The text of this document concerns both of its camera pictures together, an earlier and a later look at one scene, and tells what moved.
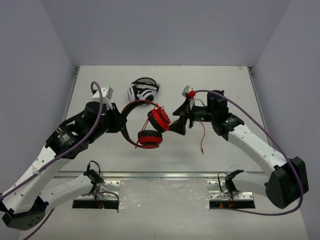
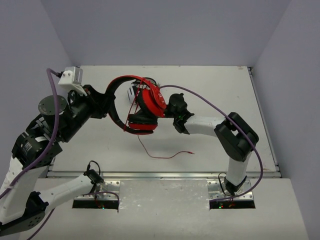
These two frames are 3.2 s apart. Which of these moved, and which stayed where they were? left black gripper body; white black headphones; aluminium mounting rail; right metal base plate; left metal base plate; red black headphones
Moved: left black gripper body; red black headphones
Stayed: left metal base plate; aluminium mounting rail; right metal base plate; white black headphones
